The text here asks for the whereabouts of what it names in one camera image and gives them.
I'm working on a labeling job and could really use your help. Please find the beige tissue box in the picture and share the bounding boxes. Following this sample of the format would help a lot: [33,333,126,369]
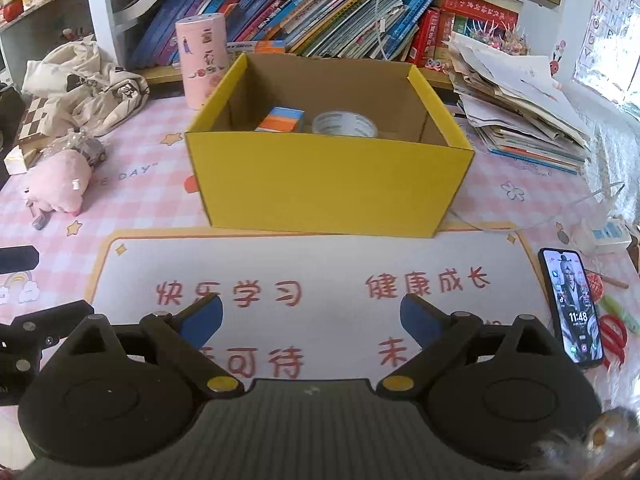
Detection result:
[4,145,38,176]

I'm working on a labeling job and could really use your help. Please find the black smartphone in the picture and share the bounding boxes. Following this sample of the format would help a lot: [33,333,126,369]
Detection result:
[538,247,605,370]

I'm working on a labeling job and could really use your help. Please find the purple toy car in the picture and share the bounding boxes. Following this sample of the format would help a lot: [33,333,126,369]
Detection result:
[75,135,107,168]

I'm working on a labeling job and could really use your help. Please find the stack of papers and booklets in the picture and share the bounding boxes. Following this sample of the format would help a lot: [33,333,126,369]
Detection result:
[447,32,593,176]

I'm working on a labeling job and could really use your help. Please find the white power strip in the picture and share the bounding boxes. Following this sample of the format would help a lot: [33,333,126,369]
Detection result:
[572,217,633,256]

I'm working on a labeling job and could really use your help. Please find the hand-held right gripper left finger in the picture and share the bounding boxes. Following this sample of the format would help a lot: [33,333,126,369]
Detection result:
[65,294,246,401]

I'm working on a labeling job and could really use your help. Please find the hanging white cable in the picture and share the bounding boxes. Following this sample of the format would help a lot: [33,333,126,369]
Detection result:
[376,0,397,61]

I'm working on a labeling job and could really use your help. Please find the orange blue puzzle cube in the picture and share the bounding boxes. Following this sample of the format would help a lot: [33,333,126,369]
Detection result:
[255,107,307,133]

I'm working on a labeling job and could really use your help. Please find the alphabet wall poster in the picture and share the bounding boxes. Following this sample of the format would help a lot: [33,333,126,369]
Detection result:
[575,0,640,103]

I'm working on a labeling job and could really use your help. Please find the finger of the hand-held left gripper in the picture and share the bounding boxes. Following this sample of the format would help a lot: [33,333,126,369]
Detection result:
[0,300,96,361]
[0,246,40,275]

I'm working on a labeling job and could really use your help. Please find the row of colourful books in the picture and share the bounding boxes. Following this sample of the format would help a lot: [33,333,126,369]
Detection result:
[127,0,521,68]

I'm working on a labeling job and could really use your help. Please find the red scissors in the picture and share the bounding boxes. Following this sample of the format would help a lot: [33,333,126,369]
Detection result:
[597,312,628,366]

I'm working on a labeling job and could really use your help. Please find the pink checked desk mat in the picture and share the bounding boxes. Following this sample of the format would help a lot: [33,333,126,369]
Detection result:
[0,72,640,480]

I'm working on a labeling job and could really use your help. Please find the green plastic stick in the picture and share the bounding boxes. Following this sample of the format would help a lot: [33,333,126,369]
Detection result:
[600,295,640,336]

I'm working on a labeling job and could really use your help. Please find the pink plush pig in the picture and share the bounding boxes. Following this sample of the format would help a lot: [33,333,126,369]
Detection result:
[22,150,93,218]

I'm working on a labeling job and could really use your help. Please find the small orange white box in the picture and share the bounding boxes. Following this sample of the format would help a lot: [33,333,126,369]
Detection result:
[225,40,287,54]

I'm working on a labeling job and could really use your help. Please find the white bookshelf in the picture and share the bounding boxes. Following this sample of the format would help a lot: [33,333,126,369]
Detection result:
[82,0,561,86]

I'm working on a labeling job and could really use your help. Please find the wooden chessboard box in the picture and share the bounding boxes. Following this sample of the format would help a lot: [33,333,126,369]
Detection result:
[19,95,57,155]

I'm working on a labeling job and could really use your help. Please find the dark brown bag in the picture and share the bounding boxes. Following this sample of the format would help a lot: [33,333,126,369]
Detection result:
[0,85,26,181]

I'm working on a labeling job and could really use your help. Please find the pink cylinder container with stickers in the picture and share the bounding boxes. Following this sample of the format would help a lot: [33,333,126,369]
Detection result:
[175,16,229,110]

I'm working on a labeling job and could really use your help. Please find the beige hoodie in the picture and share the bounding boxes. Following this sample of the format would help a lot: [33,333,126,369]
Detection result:
[22,35,151,137]

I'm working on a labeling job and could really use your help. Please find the thin clear cable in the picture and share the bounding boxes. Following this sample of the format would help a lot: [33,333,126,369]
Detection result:
[452,180,626,233]

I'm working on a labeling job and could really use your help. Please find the yellow cardboard box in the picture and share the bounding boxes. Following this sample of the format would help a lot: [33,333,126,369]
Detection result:
[185,52,476,240]

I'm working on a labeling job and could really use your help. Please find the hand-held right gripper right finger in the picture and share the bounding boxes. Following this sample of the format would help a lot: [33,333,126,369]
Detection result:
[375,294,563,401]

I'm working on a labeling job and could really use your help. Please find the clear tape roll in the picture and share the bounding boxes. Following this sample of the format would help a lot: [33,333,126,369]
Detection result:
[312,111,379,139]

